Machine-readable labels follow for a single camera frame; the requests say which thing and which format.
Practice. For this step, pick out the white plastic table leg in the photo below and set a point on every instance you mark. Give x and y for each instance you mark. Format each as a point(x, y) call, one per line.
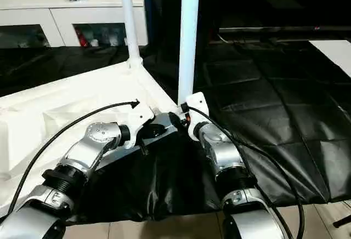
point(130, 17)
point(187, 44)

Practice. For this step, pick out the black plastic mat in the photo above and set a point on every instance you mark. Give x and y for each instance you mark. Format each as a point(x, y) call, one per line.
point(274, 99)

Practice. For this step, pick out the white cabinet with glass doors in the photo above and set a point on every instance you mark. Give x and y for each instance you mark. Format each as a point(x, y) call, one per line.
point(68, 14)

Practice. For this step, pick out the white flat board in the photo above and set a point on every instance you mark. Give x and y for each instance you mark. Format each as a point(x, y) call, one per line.
point(334, 55)

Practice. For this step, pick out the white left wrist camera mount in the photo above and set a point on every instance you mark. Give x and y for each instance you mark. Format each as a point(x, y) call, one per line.
point(140, 118)

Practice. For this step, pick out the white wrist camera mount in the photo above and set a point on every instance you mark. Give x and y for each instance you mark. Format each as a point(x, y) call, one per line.
point(140, 118)
point(197, 102)

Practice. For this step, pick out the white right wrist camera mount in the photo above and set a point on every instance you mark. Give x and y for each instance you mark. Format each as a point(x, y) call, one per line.
point(197, 102)

